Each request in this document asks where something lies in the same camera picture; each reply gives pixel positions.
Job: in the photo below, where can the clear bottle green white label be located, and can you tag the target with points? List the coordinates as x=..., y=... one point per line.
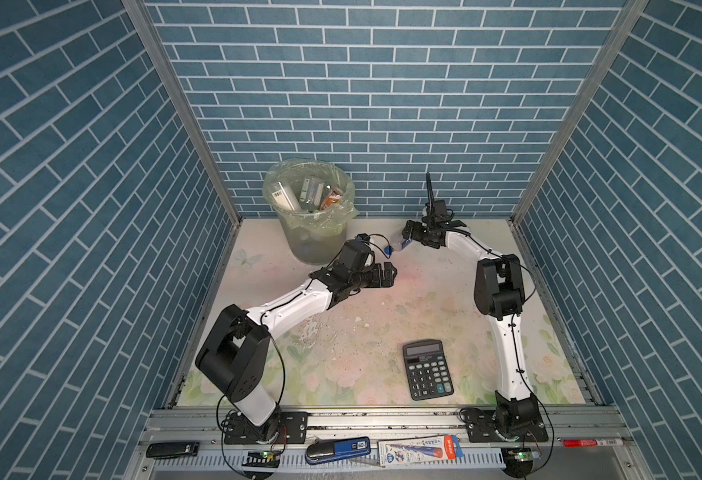
x=312, y=191

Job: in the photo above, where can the clear bottle white barcode label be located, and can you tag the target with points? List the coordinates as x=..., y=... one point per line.
x=284, y=197

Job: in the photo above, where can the aluminium rail frame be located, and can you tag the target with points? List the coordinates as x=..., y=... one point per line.
x=550, y=459

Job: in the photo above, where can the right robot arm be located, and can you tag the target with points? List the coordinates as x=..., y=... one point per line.
x=499, y=294

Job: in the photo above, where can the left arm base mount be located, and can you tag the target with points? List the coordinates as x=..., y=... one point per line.
x=280, y=428

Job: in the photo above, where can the black desk calculator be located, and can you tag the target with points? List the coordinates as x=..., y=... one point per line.
x=427, y=371

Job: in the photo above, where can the blue black stapler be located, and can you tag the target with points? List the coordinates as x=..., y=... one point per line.
x=329, y=451

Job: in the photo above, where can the white red pen package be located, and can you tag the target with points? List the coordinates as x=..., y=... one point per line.
x=399, y=453

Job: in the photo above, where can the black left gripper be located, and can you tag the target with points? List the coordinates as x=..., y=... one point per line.
x=387, y=279

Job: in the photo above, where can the black remote device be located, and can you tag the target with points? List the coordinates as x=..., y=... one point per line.
x=172, y=450

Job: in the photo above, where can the clear bottle blue cap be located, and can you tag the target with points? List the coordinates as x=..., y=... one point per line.
x=398, y=241

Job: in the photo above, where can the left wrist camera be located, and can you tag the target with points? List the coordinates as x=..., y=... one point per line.
x=378, y=242

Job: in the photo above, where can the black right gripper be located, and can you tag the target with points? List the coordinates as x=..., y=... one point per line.
x=417, y=226

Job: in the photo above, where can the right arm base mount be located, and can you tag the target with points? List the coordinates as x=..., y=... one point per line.
x=502, y=425

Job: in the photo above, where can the brown Nescafe coffee bottle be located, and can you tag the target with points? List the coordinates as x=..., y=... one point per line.
x=330, y=196

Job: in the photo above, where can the red marker pen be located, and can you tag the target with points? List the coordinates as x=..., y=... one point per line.
x=592, y=443

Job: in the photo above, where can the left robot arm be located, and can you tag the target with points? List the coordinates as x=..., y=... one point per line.
x=233, y=355

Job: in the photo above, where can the grey mesh waste bin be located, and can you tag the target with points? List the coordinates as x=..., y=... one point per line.
x=313, y=248

